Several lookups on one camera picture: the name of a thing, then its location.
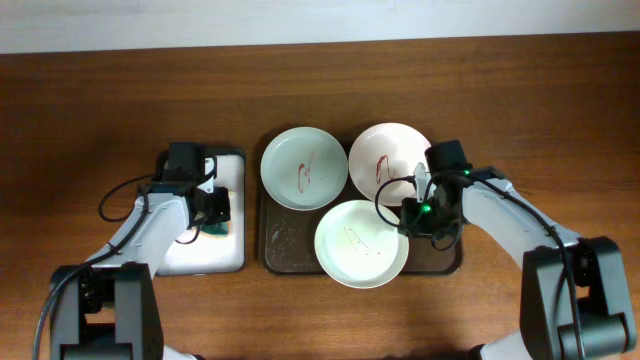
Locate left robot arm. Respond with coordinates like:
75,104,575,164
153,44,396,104
32,142,244,359

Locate small black soapy tray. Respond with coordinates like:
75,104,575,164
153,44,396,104
156,147,246,277

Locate green yellow sponge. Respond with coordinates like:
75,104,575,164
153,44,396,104
201,222,230,237

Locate cream white plate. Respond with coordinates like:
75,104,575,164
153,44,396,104
314,200,409,289

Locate pink plate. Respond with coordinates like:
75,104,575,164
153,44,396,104
348,123,431,201

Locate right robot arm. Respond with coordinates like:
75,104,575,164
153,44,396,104
400,140,638,360

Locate pale green plate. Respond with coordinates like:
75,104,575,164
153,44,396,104
260,127,348,211

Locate large brown tray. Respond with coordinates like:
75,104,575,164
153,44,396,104
257,134,463,276

